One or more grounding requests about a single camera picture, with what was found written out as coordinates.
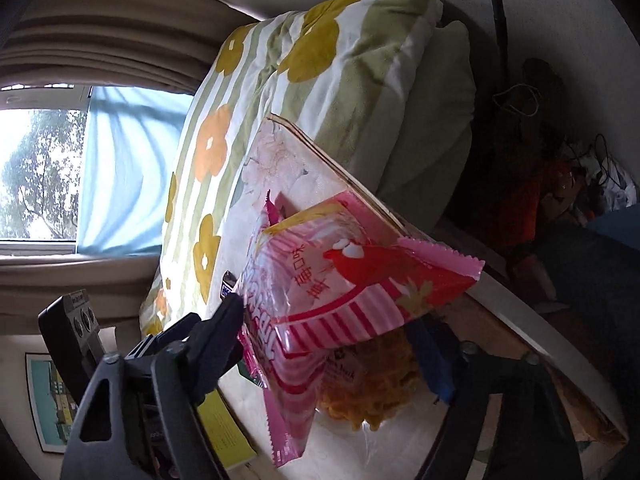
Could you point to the brown curtain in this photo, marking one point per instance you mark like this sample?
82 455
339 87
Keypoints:
165 45
116 287

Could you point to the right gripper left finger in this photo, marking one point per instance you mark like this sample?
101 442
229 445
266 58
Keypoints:
139 417

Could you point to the framed city picture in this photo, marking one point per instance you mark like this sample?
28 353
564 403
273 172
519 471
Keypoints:
53 408

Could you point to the pink floral pillowcase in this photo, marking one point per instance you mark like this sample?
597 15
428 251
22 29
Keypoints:
310 179

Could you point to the pink snack bag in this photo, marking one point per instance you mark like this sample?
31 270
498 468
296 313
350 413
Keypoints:
290 358

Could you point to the floral striped quilt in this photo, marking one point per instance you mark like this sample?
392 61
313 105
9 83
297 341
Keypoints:
384 87

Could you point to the yellow-green cardboard box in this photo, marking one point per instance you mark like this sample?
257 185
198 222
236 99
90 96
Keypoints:
230 444

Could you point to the Snickers chocolate bar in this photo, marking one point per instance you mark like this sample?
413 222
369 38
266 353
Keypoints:
228 283

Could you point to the left brown curtain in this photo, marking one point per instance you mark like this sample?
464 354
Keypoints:
116 287

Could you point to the right brown curtain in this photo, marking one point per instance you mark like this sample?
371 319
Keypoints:
165 45

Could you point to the blue window cloth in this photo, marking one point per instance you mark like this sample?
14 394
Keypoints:
131 144

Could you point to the window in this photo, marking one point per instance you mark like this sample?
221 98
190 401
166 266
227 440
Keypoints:
42 140

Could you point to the waffle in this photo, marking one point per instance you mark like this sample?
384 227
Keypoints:
367 383

